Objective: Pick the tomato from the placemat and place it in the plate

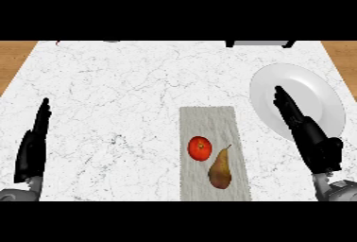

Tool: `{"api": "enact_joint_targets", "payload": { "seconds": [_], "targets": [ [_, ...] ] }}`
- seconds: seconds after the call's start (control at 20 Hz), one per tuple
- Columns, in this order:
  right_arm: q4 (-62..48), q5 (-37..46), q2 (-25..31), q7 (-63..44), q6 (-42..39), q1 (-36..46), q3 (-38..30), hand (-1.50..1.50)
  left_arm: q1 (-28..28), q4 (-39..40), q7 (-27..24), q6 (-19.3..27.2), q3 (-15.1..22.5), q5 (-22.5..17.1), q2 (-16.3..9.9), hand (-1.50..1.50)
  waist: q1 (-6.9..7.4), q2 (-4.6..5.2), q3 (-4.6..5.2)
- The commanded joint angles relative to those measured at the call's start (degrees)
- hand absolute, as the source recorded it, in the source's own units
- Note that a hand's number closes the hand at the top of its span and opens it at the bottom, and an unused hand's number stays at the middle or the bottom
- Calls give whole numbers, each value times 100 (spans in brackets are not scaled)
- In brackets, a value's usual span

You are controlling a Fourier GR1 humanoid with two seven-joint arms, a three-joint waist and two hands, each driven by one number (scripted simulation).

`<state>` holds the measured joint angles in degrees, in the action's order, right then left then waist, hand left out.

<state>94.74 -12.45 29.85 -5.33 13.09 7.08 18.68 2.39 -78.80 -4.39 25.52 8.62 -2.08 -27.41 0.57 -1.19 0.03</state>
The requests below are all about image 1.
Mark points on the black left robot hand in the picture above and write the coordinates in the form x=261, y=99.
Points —
x=31, y=151

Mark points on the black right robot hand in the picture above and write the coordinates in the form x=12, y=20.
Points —
x=310, y=138

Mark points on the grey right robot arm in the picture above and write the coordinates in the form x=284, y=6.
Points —
x=335, y=188

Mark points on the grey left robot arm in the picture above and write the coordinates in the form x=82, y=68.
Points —
x=22, y=190

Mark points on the white round plate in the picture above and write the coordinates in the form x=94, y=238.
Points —
x=296, y=100

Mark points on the grey woven placemat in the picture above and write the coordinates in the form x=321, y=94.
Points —
x=208, y=126

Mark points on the red tomato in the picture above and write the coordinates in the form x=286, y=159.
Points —
x=199, y=148

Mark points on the brown pear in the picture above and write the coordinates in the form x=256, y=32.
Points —
x=220, y=171

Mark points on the grey appliance with black feet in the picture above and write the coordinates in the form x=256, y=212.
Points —
x=259, y=43

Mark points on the small red-rimmed object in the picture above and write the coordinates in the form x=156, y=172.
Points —
x=57, y=42

